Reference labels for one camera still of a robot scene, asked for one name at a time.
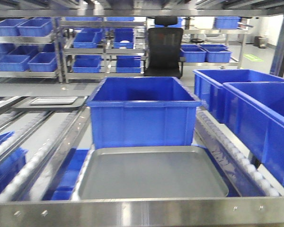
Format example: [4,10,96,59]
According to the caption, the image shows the blue bin right front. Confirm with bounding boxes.
[224,82,284,187]

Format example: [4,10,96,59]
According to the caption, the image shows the dark tray with steel tray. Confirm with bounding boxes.
[11,96,88,111]

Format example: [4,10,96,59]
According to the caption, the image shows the grey metal tray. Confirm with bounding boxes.
[73,146,229,200]

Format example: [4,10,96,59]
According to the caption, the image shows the blue bin right rear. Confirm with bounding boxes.
[193,69,284,123]

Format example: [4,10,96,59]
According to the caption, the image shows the blue bin on rollers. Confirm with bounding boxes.
[87,77,201,149]

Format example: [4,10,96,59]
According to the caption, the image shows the black mesh office chair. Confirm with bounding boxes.
[144,16,183,79]

